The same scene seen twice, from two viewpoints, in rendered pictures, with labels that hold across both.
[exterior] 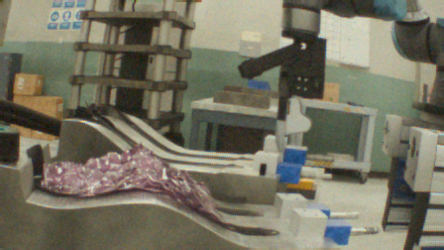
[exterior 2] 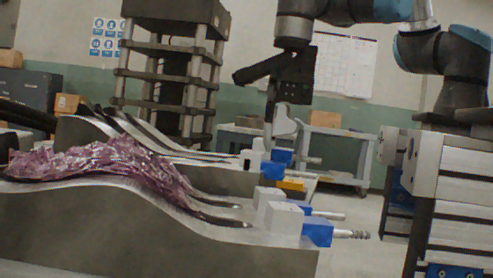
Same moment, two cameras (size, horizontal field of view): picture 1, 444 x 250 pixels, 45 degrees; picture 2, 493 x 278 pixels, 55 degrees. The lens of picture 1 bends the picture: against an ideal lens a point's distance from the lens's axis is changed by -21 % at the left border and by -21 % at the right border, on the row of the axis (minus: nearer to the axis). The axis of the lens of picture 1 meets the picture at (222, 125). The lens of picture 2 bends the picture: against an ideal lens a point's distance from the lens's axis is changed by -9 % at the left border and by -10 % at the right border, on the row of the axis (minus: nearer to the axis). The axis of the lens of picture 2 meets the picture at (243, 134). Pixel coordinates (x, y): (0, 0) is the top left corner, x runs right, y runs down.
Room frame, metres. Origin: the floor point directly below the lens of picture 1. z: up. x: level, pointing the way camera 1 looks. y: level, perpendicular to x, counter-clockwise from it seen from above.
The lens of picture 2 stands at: (0.16, -0.07, 0.99)
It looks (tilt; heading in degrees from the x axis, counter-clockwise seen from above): 3 degrees down; 1
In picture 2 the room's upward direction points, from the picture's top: 8 degrees clockwise
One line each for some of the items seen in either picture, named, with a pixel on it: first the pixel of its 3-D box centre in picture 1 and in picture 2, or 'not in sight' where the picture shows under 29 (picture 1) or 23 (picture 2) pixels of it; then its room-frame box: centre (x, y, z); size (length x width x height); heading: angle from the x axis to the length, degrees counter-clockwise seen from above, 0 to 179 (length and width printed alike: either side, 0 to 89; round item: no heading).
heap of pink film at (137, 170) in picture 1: (128, 177); (105, 163); (0.77, 0.11, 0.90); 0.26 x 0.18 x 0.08; 97
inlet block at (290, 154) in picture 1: (300, 156); (287, 157); (1.14, -0.14, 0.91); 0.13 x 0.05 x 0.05; 80
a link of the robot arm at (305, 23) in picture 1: (300, 23); (293, 32); (1.14, -0.12, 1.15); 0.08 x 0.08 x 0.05
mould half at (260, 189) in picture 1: (141, 160); (142, 157); (1.13, 0.13, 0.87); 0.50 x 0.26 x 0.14; 80
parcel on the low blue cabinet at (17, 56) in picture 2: not in sight; (8, 58); (7.58, 3.88, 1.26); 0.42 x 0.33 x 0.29; 84
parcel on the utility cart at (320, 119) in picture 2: (319, 93); (323, 121); (7.04, -1.03, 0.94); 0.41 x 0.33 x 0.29; 92
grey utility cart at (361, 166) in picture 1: (329, 138); (330, 158); (7.01, -1.19, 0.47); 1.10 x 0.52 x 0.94; 92
